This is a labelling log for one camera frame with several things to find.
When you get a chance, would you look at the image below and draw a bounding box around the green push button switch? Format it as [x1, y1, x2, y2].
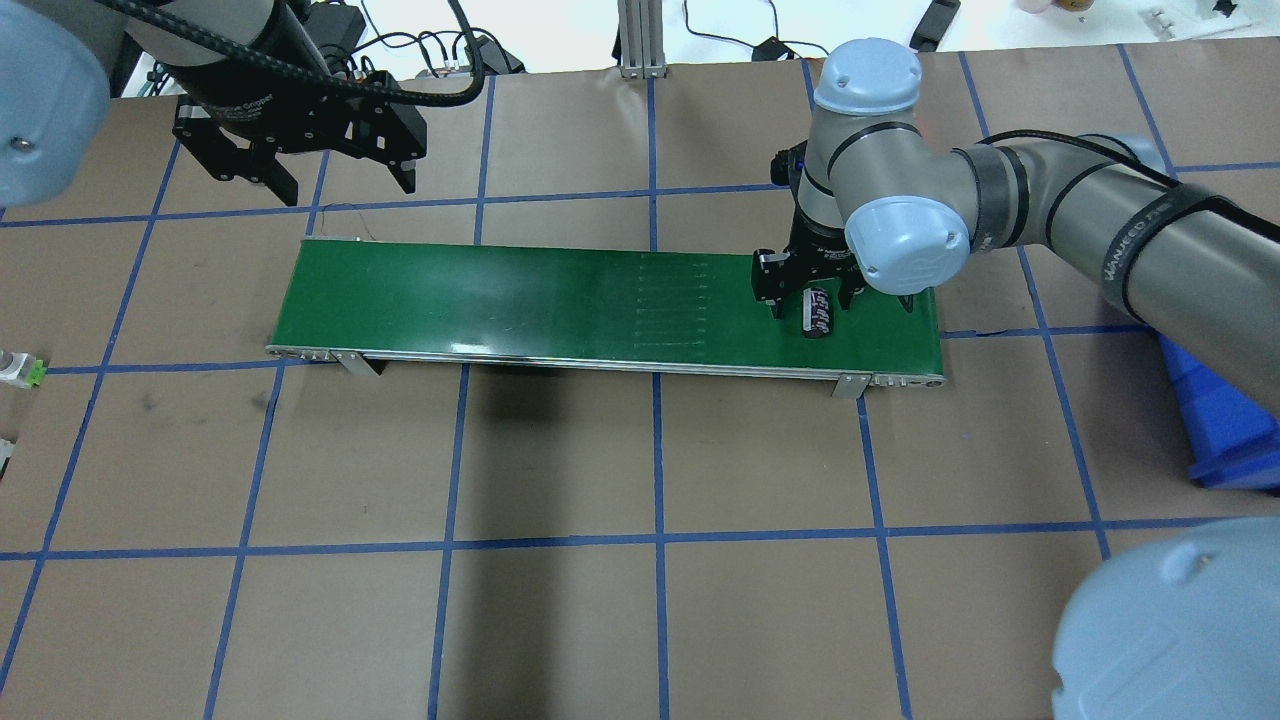
[1, 350, 47, 389]

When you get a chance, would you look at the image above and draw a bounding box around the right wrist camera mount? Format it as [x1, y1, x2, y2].
[769, 141, 806, 193]

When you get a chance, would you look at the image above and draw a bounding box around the dark brown cylindrical capacitor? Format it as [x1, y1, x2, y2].
[801, 286, 835, 340]

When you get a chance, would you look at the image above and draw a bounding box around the blue plastic bin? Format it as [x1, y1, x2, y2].
[1157, 334, 1279, 496]

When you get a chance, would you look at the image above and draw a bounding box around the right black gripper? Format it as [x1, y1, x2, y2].
[751, 206, 867, 320]

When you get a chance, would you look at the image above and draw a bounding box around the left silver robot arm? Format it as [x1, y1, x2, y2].
[3, 1, 428, 208]

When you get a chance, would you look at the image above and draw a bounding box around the black power adapter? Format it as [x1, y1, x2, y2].
[751, 36, 796, 61]

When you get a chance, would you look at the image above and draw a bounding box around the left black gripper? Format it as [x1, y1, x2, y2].
[173, 70, 428, 208]

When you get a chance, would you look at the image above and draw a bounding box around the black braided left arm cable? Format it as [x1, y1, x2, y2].
[95, 0, 486, 109]

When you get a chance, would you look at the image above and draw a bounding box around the aluminium frame post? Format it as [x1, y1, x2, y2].
[616, 1, 668, 79]

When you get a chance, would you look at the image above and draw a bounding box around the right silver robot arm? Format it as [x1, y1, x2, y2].
[751, 38, 1279, 719]

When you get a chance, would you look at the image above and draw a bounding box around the green conveyor belt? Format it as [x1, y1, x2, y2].
[265, 237, 946, 397]

